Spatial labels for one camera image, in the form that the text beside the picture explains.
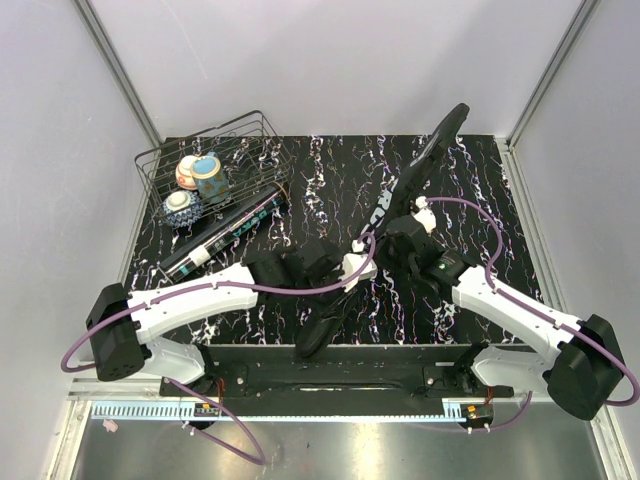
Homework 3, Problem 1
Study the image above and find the black racket bag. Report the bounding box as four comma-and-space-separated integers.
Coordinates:
296, 103, 470, 359

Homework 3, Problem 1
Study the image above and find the black shuttlecock tube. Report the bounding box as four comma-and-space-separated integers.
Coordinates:
159, 184, 288, 282

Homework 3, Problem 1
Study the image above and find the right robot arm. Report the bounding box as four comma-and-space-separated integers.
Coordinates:
375, 215, 625, 420

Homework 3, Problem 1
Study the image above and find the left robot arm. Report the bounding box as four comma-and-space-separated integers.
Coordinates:
86, 241, 361, 396

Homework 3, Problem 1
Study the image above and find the blue butterfly mug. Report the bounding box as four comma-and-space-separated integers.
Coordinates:
190, 151, 229, 204

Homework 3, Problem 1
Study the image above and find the blue patterned bowl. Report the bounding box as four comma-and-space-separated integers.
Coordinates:
162, 190, 204, 228

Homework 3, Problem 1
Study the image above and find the orange white bowl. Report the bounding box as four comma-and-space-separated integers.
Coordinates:
175, 155, 199, 191

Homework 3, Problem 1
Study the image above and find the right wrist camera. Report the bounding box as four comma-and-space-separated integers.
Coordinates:
412, 196, 437, 234

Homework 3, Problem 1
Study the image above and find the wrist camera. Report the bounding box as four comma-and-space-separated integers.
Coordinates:
412, 196, 437, 234
340, 240, 377, 292

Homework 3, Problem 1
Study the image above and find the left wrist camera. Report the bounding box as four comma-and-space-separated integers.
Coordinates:
340, 240, 377, 292

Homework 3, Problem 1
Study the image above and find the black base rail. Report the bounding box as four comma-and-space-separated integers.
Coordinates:
187, 345, 514, 421

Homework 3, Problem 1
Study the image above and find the wire dish rack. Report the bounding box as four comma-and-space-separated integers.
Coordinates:
134, 110, 293, 218

